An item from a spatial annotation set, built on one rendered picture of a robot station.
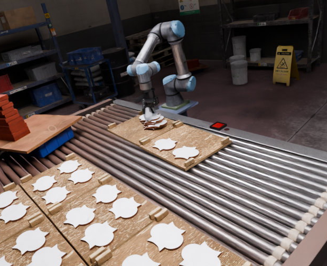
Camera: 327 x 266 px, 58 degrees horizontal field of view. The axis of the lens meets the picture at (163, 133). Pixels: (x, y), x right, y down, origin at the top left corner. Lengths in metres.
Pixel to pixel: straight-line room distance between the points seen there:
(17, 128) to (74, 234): 1.04
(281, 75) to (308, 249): 4.36
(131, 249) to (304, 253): 0.57
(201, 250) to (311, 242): 0.35
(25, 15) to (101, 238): 5.19
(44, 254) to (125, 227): 0.31
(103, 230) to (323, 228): 0.78
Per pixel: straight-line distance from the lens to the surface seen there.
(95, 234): 1.24
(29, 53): 6.01
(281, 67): 5.27
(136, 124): 2.09
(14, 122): 2.13
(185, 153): 1.59
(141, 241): 1.16
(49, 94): 6.21
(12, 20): 5.96
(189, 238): 1.13
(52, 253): 1.26
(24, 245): 1.36
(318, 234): 1.13
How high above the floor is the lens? 1.74
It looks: 25 degrees down
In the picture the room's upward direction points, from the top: 11 degrees counter-clockwise
